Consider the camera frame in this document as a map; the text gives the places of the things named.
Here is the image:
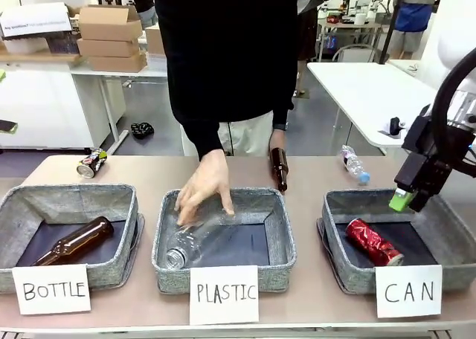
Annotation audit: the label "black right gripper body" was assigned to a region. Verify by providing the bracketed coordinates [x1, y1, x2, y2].
[393, 152, 454, 197]

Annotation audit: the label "brown glass bottle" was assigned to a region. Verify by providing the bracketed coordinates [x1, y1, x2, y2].
[32, 216, 115, 268]
[270, 146, 289, 193]

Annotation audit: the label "clear plastic bottle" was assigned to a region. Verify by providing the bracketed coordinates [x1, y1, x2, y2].
[165, 208, 239, 270]

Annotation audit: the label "person's right forearm black sleeve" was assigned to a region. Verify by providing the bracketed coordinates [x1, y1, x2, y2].
[177, 117, 225, 162]

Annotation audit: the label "person's left forearm black sleeve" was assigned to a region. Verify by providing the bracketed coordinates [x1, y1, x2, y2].
[270, 37, 300, 126]

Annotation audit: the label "grey fabric basket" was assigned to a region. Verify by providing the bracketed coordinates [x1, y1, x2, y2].
[316, 188, 476, 294]
[0, 184, 145, 294]
[151, 188, 298, 295]

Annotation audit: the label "crushed red can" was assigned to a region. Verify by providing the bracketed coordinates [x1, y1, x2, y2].
[345, 218, 405, 268]

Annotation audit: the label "white paper label CAN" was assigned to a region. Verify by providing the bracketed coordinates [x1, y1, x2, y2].
[374, 264, 443, 319]

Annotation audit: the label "black printed can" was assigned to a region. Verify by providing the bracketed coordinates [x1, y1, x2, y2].
[76, 148, 109, 179]

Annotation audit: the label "person's left hand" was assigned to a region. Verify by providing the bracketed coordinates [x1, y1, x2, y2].
[268, 129, 288, 158]

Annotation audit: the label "person's right hand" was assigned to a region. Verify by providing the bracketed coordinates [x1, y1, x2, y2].
[174, 149, 236, 227]

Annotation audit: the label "small black white gadget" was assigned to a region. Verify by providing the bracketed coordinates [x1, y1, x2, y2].
[388, 116, 406, 136]

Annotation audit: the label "blue-capped plastic water bottle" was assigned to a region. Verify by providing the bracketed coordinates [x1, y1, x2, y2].
[340, 144, 372, 186]

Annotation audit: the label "large white table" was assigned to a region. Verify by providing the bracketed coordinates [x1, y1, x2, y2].
[306, 61, 442, 157]

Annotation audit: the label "bystander in blue shorts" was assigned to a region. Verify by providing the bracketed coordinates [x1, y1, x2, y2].
[393, 0, 435, 57]

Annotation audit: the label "black metal pole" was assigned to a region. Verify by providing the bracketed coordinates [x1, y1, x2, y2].
[378, 0, 407, 64]

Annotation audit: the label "cluttered background workbench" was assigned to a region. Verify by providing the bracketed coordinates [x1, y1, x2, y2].
[318, 11, 392, 62]

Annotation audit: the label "person's white trousers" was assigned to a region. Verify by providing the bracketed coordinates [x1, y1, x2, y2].
[181, 111, 275, 157]

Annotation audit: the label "bystander in dark clothes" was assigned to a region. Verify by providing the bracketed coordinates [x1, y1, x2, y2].
[296, 0, 338, 97]

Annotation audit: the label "white paper label PLASTIC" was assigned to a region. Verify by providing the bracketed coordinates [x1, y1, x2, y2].
[188, 265, 260, 326]

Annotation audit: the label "person's torso black sweater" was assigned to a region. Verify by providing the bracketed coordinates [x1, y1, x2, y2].
[151, 0, 300, 126]

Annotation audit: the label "black patterned shoes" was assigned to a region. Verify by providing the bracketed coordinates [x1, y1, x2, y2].
[130, 121, 155, 142]

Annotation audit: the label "small cardboard box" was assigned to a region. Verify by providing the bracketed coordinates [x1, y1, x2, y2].
[144, 25, 167, 56]

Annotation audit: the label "white desk with legs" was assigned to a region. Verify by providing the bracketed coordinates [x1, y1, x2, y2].
[69, 65, 169, 156]

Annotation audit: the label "flat closed cardboard box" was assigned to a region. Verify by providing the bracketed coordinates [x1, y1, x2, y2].
[76, 37, 141, 59]
[88, 51, 148, 74]

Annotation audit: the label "open cardboard box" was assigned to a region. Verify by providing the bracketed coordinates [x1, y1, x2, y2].
[77, 4, 144, 42]

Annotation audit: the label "white paper label BOTTLE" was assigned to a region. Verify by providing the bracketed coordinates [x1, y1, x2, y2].
[11, 263, 92, 316]

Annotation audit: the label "white cabinet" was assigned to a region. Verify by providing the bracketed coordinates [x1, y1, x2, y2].
[0, 61, 128, 151]

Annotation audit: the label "wooden shelf board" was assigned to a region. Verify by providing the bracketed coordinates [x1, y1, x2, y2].
[0, 51, 86, 64]

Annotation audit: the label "white printed sign board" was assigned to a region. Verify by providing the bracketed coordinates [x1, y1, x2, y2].
[0, 1, 74, 39]

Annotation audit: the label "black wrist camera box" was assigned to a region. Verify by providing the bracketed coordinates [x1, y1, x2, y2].
[400, 114, 434, 155]

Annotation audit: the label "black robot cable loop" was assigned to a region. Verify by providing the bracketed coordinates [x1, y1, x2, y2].
[430, 47, 476, 176]

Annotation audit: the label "grey wire-back chair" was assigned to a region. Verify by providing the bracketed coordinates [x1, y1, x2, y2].
[331, 43, 377, 63]

